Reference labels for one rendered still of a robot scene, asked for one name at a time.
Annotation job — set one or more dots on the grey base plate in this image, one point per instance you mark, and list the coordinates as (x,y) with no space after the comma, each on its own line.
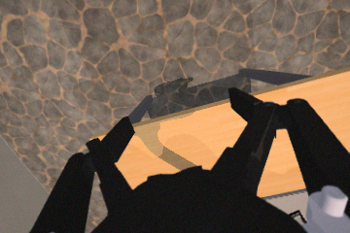
(289,202)

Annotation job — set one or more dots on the black rectangular nest pad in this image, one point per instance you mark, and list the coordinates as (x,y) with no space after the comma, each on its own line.
(298,214)

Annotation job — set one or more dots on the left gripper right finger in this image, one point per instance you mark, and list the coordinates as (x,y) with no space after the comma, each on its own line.
(323,161)

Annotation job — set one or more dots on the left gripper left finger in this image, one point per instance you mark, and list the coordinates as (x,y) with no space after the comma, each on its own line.
(66,210)

